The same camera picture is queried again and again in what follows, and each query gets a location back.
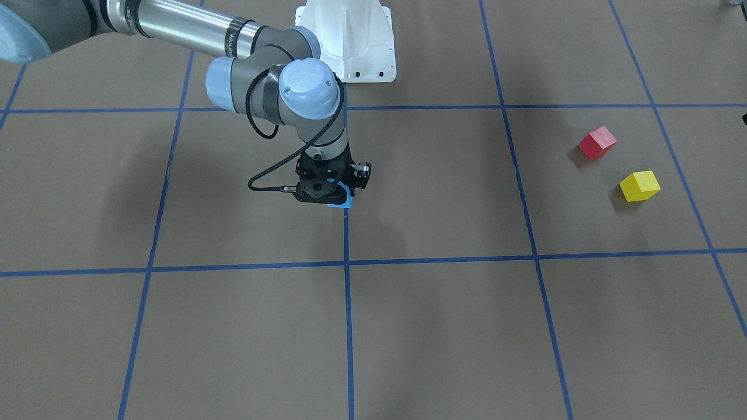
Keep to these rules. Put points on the red block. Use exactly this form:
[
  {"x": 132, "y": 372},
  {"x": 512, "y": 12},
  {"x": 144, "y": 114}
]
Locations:
[{"x": 597, "y": 143}]

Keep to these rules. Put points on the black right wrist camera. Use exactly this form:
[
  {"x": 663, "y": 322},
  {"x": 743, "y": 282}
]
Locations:
[{"x": 313, "y": 195}]

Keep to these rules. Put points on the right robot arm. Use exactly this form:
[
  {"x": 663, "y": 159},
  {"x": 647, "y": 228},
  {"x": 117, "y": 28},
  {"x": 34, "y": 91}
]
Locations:
[{"x": 257, "y": 71}]

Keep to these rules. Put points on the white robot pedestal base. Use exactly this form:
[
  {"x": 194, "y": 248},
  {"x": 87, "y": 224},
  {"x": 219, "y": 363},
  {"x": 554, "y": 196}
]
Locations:
[{"x": 357, "y": 39}]

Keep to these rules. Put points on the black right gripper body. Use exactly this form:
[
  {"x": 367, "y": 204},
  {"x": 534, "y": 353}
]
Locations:
[{"x": 360, "y": 175}]

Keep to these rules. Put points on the yellow block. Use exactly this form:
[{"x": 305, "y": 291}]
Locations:
[{"x": 639, "y": 186}]

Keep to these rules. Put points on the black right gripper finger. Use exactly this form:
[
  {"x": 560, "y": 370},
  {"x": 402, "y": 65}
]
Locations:
[{"x": 361, "y": 174}]

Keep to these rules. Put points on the brown paper table cover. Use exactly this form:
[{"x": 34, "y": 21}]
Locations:
[{"x": 489, "y": 271}]

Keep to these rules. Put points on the blue block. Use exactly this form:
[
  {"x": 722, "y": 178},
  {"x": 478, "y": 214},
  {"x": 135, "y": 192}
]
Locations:
[{"x": 342, "y": 197}]

